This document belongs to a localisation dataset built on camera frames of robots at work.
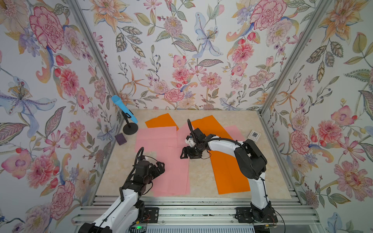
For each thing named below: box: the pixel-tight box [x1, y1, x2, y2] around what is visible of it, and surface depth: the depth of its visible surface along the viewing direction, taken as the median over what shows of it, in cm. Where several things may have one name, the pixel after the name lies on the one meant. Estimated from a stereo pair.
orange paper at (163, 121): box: [144, 113, 180, 132], surface depth 117 cm
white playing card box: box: [245, 129, 262, 143], surface depth 106 cm
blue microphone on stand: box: [111, 94, 139, 135], surface depth 99 cm
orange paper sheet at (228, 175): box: [208, 150, 251, 195], surface depth 86 cm
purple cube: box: [114, 132, 127, 146], surface depth 103 cm
